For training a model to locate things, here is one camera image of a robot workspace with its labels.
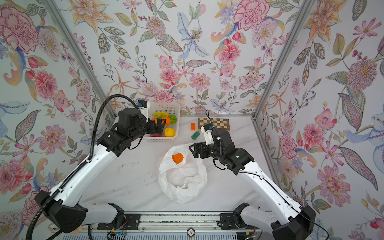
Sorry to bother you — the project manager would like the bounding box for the yellow lemon fruit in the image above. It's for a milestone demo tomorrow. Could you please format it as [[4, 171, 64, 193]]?
[[164, 127, 176, 138]]

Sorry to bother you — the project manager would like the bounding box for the green apple fruit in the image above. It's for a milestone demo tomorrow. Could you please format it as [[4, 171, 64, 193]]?
[[169, 115, 178, 124]]

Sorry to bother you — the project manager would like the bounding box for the white translucent plastic bag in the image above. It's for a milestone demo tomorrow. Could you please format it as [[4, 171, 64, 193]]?
[[157, 144, 208, 205]]

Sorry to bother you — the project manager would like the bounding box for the pink dragon fruit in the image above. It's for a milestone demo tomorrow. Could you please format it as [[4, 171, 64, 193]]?
[[150, 134, 163, 138]]

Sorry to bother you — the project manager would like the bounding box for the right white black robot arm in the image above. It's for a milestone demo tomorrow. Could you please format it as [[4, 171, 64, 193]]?
[[189, 124, 316, 240]]

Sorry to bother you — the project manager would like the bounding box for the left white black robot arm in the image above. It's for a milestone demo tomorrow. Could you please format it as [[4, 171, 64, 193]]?
[[35, 105, 165, 234]]

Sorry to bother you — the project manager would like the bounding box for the yellow banana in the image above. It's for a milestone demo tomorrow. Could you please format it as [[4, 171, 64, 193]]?
[[153, 112, 169, 119]]

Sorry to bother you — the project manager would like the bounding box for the green toy brick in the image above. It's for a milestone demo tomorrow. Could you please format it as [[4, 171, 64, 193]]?
[[191, 132, 200, 140]]

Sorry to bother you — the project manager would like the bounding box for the white perforated plastic basket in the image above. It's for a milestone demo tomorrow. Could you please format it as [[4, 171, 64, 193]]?
[[144, 103, 181, 142]]

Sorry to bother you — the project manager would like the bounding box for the wooden chessboard box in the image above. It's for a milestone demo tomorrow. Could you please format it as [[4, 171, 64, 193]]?
[[197, 118, 231, 131]]

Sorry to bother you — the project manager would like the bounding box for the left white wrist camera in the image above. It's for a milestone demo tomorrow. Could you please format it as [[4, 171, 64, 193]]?
[[138, 100, 150, 122]]

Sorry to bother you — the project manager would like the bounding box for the right thin black cable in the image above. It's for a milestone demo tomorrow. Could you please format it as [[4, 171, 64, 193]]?
[[205, 109, 330, 240]]

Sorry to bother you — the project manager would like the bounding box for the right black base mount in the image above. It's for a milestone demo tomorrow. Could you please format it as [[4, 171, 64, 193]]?
[[217, 203, 258, 230]]

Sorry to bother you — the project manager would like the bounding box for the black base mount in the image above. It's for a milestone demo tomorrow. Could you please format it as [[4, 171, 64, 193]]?
[[217, 203, 258, 230], [97, 214, 141, 231]]

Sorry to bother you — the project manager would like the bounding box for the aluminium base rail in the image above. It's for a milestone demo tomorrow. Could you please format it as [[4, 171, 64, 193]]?
[[59, 212, 269, 240]]

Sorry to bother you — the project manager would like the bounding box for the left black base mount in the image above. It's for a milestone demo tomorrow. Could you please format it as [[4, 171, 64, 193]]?
[[97, 214, 141, 231]]

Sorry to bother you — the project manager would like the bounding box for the left aluminium corner post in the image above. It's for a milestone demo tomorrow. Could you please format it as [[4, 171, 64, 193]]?
[[35, 1, 106, 125]]

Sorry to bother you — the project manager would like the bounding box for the aluminium corner post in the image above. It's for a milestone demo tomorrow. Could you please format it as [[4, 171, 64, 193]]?
[[253, 0, 315, 120], [35, 1, 106, 125]]

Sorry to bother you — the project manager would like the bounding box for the left black corrugated cable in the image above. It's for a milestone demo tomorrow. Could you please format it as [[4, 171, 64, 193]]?
[[25, 94, 140, 240]]

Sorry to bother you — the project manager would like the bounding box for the right aluminium corner post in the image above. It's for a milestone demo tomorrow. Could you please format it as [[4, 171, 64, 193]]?
[[253, 0, 315, 120]]

